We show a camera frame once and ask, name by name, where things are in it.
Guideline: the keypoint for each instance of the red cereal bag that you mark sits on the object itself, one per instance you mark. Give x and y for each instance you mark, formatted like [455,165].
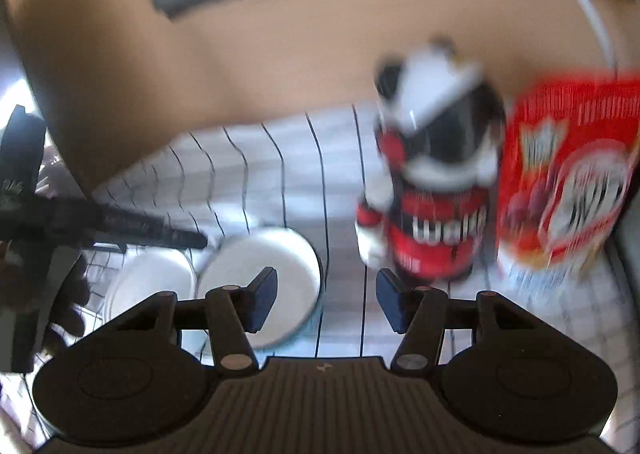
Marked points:
[575,173]

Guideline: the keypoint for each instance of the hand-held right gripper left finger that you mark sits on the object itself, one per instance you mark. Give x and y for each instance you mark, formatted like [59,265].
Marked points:
[262,299]

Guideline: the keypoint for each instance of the blue bowl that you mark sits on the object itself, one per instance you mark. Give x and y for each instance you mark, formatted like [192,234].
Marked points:
[250,264]

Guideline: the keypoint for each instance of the tall white bowl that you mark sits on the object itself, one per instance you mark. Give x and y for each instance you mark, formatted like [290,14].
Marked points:
[150,289]

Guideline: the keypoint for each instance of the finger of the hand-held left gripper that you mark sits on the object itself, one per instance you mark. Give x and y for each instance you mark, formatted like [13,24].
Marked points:
[150,226]

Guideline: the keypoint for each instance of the red black panda figure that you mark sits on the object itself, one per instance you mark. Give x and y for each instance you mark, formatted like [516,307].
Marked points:
[440,168]

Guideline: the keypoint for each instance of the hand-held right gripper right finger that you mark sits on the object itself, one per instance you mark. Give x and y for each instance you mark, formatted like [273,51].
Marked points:
[392,301]

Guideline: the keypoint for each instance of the person's left hand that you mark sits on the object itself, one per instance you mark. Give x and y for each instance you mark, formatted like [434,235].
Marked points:
[72,294]

